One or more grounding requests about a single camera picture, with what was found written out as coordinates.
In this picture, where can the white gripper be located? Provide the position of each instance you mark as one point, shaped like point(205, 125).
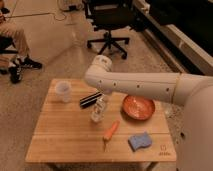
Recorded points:
point(106, 92)

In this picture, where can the clear plastic bottle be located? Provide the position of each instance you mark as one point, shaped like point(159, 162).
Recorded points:
point(99, 108)

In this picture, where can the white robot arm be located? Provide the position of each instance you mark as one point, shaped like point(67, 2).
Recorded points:
point(194, 93)

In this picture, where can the black striped rectangular block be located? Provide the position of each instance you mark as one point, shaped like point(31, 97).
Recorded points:
point(89, 100)

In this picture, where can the orange red bowl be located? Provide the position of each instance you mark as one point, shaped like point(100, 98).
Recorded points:
point(138, 107)

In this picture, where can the wooden table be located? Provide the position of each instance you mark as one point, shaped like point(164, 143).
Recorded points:
point(65, 134)

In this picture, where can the orange toy carrot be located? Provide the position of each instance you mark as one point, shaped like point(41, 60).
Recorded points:
point(109, 133)

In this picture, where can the blue sponge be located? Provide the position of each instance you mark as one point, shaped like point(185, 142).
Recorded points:
point(140, 141)

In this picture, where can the black office chair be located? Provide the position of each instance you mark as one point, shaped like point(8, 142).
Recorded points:
point(109, 15)

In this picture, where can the black sneaker right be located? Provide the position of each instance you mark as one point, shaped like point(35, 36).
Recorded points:
point(28, 63)

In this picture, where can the black sneaker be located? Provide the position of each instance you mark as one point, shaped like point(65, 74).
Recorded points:
point(15, 74)
point(28, 63)

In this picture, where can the black sneaker left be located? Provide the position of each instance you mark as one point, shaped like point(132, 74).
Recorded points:
point(15, 74)

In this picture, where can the dark desk with white edge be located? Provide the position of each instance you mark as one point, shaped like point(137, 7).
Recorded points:
point(184, 25)

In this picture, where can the seated person legs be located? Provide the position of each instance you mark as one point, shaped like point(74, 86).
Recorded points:
point(9, 29)

